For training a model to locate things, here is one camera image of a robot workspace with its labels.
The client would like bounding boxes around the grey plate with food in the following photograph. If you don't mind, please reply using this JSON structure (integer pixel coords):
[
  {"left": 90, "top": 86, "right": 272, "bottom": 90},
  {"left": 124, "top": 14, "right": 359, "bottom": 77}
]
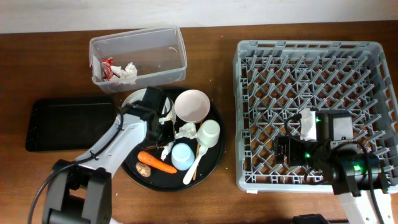
[{"left": 122, "top": 88, "right": 177, "bottom": 124}]

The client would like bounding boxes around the white tissue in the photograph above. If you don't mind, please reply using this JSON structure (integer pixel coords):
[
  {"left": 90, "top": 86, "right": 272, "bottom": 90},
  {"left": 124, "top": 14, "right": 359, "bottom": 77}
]
[{"left": 159, "top": 110, "right": 176, "bottom": 161}]

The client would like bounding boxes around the round black tray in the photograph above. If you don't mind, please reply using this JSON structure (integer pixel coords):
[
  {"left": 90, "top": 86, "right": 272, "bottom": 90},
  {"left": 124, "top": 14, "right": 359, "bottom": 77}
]
[{"left": 122, "top": 87, "right": 225, "bottom": 192}]

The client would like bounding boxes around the pink bowl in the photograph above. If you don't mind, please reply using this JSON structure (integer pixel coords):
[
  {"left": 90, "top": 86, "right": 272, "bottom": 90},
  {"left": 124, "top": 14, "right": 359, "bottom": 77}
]
[{"left": 174, "top": 90, "right": 211, "bottom": 123}]

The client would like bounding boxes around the light blue cup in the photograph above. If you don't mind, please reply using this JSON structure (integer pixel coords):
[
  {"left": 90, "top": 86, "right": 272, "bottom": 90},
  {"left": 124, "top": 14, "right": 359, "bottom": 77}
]
[{"left": 171, "top": 143, "right": 195, "bottom": 171}]

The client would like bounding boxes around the wooden chopstick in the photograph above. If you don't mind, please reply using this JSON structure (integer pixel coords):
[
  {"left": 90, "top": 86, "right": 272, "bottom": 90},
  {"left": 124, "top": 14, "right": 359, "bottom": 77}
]
[{"left": 192, "top": 120, "right": 203, "bottom": 181}]

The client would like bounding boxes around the white paper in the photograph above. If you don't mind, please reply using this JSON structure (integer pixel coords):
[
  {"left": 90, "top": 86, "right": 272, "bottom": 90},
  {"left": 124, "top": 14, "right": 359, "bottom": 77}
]
[{"left": 109, "top": 62, "right": 137, "bottom": 85}]

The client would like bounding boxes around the white napkin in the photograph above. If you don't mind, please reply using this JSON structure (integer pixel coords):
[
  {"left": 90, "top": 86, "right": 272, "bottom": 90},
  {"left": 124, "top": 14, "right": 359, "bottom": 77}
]
[{"left": 175, "top": 123, "right": 197, "bottom": 139}]

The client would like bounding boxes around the brown mushroom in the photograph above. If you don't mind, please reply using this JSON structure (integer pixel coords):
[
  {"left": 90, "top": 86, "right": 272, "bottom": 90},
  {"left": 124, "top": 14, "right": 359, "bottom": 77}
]
[{"left": 136, "top": 162, "right": 151, "bottom": 177}]

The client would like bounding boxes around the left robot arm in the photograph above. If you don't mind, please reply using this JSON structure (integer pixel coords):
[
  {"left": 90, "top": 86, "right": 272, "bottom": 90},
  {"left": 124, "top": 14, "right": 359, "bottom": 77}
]
[{"left": 41, "top": 101, "right": 175, "bottom": 223}]

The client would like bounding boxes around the grey dishwasher rack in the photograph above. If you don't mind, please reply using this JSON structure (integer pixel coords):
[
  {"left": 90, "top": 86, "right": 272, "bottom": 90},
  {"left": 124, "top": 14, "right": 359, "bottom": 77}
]
[{"left": 233, "top": 40, "right": 397, "bottom": 194}]

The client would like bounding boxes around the white plastic fork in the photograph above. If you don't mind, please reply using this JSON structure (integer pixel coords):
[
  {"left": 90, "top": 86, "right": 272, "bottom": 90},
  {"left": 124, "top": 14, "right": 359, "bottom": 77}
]
[{"left": 183, "top": 146, "right": 208, "bottom": 185}]

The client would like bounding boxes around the white cup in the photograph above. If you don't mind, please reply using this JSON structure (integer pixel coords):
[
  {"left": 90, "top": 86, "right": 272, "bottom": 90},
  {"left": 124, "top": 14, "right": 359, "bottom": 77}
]
[{"left": 197, "top": 119, "right": 221, "bottom": 148}]

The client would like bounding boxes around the black rectangular tray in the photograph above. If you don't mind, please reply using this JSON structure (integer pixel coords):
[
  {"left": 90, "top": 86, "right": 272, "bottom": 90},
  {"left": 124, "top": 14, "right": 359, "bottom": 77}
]
[{"left": 25, "top": 96, "right": 116, "bottom": 152}]

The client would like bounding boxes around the clear plastic bin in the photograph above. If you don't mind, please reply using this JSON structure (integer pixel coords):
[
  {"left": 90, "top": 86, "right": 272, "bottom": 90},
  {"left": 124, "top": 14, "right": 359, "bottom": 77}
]
[{"left": 89, "top": 26, "right": 187, "bottom": 94}]

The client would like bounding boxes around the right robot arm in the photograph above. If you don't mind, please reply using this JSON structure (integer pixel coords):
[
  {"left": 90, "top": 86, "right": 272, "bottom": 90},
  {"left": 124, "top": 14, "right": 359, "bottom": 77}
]
[{"left": 272, "top": 136, "right": 394, "bottom": 223}]

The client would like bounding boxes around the red candy wrapper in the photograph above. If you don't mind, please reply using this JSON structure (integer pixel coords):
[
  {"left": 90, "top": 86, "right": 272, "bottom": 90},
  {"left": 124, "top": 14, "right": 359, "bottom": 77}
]
[{"left": 101, "top": 57, "right": 114, "bottom": 81}]

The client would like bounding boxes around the orange carrot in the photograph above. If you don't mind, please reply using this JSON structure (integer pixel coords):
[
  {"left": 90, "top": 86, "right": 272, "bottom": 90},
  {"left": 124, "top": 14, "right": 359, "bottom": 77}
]
[{"left": 137, "top": 151, "right": 177, "bottom": 174}]

